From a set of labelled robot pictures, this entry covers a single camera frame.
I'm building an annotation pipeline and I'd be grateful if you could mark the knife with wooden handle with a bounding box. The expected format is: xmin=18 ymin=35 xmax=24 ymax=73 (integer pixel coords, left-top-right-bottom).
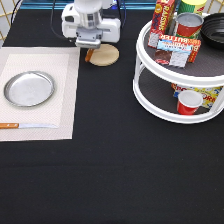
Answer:
xmin=0 ymin=123 xmax=57 ymax=129

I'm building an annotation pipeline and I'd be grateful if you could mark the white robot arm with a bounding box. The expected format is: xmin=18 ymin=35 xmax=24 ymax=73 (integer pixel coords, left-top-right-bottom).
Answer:
xmin=61 ymin=0 xmax=121 ymax=49

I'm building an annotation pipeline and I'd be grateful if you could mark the chocolate pudding packet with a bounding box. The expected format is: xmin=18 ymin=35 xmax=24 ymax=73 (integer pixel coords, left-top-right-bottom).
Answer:
xmin=153 ymin=49 xmax=192 ymax=68

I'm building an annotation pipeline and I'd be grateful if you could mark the fork with wooden handle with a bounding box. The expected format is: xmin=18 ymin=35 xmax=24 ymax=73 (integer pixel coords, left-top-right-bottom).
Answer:
xmin=85 ymin=49 xmax=94 ymax=62

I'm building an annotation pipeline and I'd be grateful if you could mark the red cup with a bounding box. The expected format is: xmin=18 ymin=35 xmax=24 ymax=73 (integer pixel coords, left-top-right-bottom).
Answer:
xmin=177 ymin=90 xmax=203 ymax=115

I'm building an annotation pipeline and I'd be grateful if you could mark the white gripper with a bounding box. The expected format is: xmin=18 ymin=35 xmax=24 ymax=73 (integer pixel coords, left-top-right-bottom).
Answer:
xmin=61 ymin=3 xmax=121 ymax=49

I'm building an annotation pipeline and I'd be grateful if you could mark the black cable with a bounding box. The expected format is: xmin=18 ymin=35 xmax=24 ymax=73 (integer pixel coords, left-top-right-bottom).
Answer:
xmin=49 ymin=0 xmax=76 ymax=43

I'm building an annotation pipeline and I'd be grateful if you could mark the yellow green canister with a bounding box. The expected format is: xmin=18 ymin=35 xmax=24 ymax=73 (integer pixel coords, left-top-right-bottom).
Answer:
xmin=177 ymin=0 xmax=207 ymax=15

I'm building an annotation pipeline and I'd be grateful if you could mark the black bowl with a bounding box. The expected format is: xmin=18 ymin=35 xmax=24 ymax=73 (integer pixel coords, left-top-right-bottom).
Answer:
xmin=200 ymin=13 xmax=224 ymax=50

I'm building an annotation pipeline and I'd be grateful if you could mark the beige woven placemat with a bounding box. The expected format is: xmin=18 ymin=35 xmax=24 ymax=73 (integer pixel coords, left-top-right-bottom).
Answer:
xmin=0 ymin=47 xmax=80 ymax=142

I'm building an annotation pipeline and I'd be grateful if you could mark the round silver metal plate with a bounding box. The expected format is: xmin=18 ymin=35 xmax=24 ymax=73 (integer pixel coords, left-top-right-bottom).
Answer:
xmin=3 ymin=71 xmax=55 ymax=107

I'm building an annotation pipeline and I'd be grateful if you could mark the white two-tier turntable shelf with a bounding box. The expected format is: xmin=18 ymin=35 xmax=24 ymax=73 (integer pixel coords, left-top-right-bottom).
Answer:
xmin=133 ymin=21 xmax=224 ymax=124

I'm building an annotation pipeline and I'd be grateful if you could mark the yellow popcorn box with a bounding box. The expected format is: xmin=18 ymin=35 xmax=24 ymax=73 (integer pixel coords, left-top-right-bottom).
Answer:
xmin=171 ymin=83 xmax=222 ymax=109

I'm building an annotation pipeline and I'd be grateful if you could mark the red raisins box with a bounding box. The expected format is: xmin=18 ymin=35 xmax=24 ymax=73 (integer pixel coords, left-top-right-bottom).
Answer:
xmin=148 ymin=0 xmax=175 ymax=48

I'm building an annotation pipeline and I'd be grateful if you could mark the red tin can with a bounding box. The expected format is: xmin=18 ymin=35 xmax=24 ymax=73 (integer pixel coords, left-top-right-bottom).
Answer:
xmin=174 ymin=12 xmax=204 ymax=39

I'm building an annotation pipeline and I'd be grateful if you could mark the round wooden coaster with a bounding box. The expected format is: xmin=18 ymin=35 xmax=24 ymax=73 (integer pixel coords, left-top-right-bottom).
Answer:
xmin=89 ymin=44 xmax=119 ymax=66

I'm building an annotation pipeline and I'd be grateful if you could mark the butter box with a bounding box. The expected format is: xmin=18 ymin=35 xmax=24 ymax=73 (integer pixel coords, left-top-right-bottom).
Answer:
xmin=157 ymin=34 xmax=201 ymax=63

